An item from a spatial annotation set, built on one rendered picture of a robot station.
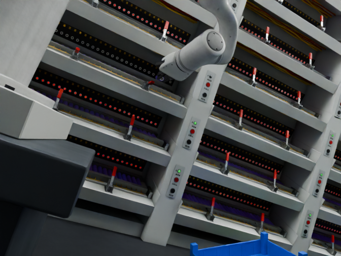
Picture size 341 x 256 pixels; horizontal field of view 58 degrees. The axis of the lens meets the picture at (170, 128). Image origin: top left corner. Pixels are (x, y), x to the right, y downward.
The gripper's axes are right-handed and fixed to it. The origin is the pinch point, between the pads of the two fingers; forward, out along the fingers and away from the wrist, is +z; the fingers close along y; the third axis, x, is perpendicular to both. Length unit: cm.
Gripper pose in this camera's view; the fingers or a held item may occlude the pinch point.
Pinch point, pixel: (163, 76)
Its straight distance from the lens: 118.9
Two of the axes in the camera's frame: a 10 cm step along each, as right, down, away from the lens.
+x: -2.7, 9.0, -3.4
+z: -4.9, 1.8, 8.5
